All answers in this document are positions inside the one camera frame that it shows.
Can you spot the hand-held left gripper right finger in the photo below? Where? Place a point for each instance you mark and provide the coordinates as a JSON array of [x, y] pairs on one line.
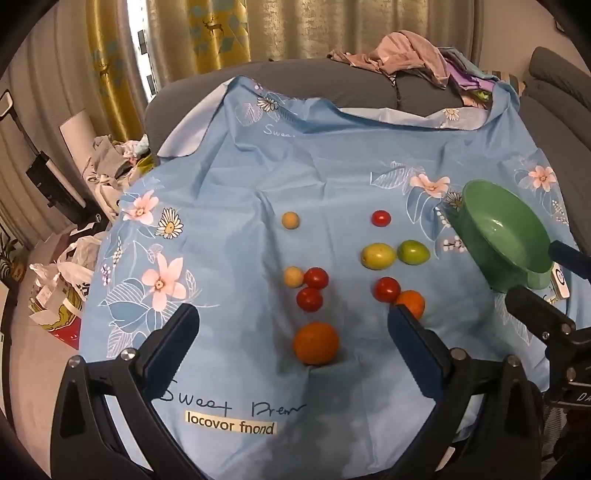
[[415, 355]]

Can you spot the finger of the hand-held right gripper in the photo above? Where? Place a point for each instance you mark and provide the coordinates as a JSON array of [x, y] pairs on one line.
[[570, 257], [535, 310]]

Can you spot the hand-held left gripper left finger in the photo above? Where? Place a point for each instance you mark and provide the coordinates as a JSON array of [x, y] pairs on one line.
[[173, 344]]

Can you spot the small orange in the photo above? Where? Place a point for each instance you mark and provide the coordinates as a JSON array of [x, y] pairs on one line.
[[413, 302]]

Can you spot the red cherry tomato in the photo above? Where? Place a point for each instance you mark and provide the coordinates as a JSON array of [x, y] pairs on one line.
[[387, 289], [309, 299], [381, 218], [316, 278]]

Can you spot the green plastic bowl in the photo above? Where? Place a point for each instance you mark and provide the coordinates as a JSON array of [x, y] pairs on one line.
[[503, 230]]

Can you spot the large orange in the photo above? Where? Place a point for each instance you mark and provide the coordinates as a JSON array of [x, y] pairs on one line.
[[316, 344]]

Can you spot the green round fruit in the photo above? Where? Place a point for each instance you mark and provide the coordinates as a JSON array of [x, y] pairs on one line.
[[414, 252]]

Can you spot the yellow-green round fruit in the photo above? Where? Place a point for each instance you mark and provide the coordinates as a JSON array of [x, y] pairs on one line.
[[378, 256]]

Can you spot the small tan round fruit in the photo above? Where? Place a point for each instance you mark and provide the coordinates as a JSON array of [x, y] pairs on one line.
[[291, 220], [293, 277]]

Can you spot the red and yellow bag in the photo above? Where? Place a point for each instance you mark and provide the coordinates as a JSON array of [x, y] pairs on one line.
[[60, 327]]

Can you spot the white plastic bags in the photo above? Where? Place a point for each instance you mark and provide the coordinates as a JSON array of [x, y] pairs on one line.
[[74, 263]]

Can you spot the blue floral blanket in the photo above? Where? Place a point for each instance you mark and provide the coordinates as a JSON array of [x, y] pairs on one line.
[[231, 184]]

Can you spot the pile of grey white clothes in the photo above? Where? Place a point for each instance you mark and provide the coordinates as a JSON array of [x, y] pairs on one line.
[[111, 161]]

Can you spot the pile of colourful clothes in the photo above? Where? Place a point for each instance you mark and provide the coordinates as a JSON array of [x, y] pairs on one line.
[[475, 83]]

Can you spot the white paper roll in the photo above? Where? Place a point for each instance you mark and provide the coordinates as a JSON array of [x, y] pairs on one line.
[[78, 138]]

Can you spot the pink garment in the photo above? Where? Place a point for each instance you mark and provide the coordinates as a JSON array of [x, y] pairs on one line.
[[401, 50]]

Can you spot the yellow patterned curtain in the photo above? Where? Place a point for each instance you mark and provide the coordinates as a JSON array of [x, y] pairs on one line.
[[111, 69]]

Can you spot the grey sofa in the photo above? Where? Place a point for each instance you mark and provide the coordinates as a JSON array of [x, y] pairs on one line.
[[323, 83]]

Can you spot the window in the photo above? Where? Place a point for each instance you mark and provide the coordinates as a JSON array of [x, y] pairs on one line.
[[143, 50]]

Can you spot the beige curtain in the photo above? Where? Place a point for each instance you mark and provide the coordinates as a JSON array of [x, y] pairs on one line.
[[346, 23]]

